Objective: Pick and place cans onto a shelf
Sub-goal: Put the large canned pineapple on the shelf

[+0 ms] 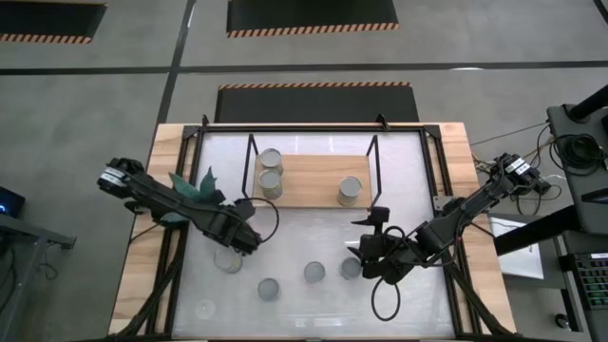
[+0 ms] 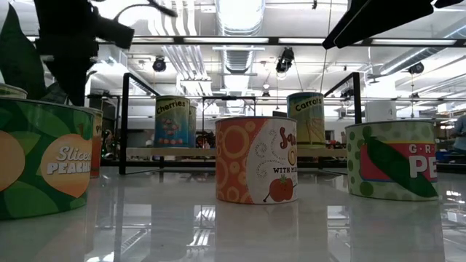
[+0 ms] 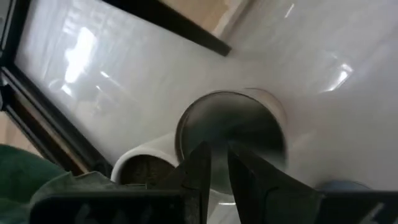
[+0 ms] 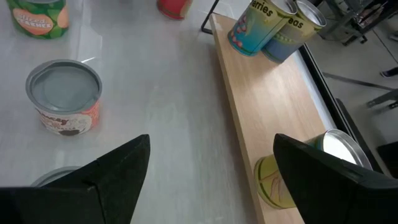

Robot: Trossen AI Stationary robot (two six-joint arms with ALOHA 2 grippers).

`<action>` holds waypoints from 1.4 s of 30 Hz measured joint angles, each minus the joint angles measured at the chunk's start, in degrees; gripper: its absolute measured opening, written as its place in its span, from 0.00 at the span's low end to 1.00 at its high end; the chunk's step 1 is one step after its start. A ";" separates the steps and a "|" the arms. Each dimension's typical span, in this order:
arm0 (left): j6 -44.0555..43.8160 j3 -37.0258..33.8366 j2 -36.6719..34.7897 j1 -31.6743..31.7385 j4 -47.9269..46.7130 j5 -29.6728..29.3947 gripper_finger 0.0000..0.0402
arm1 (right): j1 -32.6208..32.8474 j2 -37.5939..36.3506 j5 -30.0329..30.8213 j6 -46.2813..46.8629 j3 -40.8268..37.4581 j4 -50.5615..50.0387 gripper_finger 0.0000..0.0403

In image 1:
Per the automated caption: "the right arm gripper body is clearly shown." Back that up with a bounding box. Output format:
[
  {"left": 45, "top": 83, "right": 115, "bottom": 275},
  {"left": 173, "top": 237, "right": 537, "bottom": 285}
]
[{"left": 358, "top": 206, "right": 419, "bottom": 286}]

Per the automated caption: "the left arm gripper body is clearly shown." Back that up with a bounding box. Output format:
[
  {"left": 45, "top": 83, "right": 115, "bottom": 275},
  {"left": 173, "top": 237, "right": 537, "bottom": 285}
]
[{"left": 206, "top": 197, "right": 263, "bottom": 257}]

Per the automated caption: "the green label tin can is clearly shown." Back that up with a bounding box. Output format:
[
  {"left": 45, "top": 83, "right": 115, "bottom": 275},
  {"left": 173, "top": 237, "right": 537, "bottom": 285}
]
[{"left": 339, "top": 256, "right": 364, "bottom": 281}]

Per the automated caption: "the grey top tin can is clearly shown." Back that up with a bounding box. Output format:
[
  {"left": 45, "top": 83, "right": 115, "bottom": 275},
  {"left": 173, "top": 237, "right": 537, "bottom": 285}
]
[
  {"left": 336, "top": 176, "right": 364, "bottom": 207},
  {"left": 213, "top": 249, "right": 244, "bottom": 275},
  {"left": 256, "top": 276, "right": 282, "bottom": 303},
  {"left": 303, "top": 260, "right": 327, "bottom": 285}
]

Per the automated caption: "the teal label tin can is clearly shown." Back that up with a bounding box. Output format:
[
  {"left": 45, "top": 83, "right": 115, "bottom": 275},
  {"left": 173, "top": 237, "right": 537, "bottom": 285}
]
[{"left": 257, "top": 169, "right": 284, "bottom": 200}]

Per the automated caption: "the yellow orange label tin can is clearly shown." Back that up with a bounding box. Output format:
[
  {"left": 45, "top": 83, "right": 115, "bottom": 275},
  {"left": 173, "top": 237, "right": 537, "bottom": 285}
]
[{"left": 258, "top": 147, "right": 285, "bottom": 176}]

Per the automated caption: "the wooden shelf board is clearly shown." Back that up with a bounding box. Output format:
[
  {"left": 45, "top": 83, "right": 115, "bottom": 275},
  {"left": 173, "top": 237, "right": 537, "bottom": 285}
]
[{"left": 240, "top": 132, "right": 384, "bottom": 210}]

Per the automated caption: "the teal plant in white pot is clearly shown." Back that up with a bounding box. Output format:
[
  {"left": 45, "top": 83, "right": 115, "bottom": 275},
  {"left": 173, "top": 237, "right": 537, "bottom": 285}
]
[{"left": 161, "top": 165, "right": 224, "bottom": 227}]

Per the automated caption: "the clear plastic cup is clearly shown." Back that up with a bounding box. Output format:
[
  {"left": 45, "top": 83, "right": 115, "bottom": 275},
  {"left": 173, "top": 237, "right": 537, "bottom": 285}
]
[{"left": 194, "top": 298, "right": 218, "bottom": 320}]

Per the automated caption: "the black hazard-striped floor mat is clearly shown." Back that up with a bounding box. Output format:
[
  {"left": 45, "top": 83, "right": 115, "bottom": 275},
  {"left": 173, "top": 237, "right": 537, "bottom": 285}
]
[
  {"left": 0, "top": 0, "right": 108, "bottom": 45},
  {"left": 225, "top": 0, "right": 400, "bottom": 39},
  {"left": 214, "top": 81, "right": 421, "bottom": 124}
]

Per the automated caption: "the white paper sheet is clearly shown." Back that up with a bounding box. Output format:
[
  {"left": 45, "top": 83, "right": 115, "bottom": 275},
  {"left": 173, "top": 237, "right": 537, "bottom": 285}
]
[{"left": 487, "top": 216, "right": 545, "bottom": 280}]

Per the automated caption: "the black stand bar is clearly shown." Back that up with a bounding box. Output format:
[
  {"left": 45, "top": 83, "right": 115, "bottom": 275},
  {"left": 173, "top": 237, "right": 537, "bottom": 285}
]
[{"left": 492, "top": 203, "right": 593, "bottom": 257}]

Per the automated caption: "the black power adapter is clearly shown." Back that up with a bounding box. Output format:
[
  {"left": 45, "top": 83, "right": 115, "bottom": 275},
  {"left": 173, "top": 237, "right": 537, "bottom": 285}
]
[{"left": 531, "top": 173, "right": 553, "bottom": 195}]

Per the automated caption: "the grey metal side stand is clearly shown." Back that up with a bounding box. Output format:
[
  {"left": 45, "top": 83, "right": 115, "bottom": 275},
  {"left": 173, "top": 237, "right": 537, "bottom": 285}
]
[{"left": 0, "top": 213, "right": 77, "bottom": 342}]

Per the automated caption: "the backlit black keyboard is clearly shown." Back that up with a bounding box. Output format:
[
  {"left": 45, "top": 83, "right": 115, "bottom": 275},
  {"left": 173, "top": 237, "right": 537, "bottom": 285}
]
[{"left": 572, "top": 251, "right": 608, "bottom": 313}]

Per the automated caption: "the black device with blue light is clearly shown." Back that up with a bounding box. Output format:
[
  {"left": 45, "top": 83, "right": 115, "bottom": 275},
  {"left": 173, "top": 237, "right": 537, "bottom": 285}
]
[{"left": 0, "top": 185, "right": 27, "bottom": 219}]

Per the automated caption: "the grey equipment cart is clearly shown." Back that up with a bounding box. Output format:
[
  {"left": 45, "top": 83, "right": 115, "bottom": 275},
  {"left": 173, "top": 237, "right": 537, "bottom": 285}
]
[{"left": 545, "top": 102, "right": 608, "bottom": 237}]

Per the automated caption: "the black mounting pole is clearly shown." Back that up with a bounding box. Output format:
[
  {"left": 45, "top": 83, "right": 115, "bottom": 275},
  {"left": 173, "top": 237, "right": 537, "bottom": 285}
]
[{"left": 567, "top": 84, "right": 608, "bottom": 123}]

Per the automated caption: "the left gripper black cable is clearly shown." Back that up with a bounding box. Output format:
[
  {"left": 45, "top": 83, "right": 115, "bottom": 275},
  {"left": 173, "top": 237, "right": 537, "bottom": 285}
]
[{"left": 246, "top": 197, "right": 281, "bottom": 246}]

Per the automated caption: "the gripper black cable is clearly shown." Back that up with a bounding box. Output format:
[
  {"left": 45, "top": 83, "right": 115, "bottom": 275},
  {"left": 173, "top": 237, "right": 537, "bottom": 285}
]
[
  {"left": 370, "top": 277, "right": 403, "bottom": 323},
  {"left": 246, "top": 197, "right": 281, "bottom": 246}
]

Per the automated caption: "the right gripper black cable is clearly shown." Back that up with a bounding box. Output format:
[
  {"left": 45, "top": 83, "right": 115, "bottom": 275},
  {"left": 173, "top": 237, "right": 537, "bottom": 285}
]
[{"left": 370, "top": 277, "right": 403, "bottom": 323}]

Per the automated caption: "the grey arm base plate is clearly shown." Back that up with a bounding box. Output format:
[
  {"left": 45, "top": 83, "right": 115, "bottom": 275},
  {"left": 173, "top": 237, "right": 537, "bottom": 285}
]
[{"left": 432, "top": 194, "right": 460, "bottom": 213}]

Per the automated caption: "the black aluminium table frame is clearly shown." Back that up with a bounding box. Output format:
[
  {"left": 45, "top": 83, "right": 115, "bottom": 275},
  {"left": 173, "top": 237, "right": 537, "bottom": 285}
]
[{"left": 108, "top": 113, "right": 519, "bottom": 342}]

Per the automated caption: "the coiled black cable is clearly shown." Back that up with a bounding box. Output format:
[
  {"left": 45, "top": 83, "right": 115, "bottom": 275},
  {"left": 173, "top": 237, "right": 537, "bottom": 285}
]
[{"left": 549, "top": 123, "right": 608, "bottom": 178}]

